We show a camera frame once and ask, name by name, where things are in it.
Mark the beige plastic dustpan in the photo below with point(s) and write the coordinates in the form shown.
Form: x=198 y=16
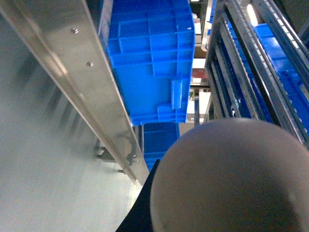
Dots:
x=232 y=175

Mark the stainless steel roller shelf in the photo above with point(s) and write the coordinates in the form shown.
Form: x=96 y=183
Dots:
x=61 y=36

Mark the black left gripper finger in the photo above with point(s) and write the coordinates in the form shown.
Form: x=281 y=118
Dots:
x=139 y=217

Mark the blue bin near left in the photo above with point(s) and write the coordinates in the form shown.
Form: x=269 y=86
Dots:
x=151 y=48

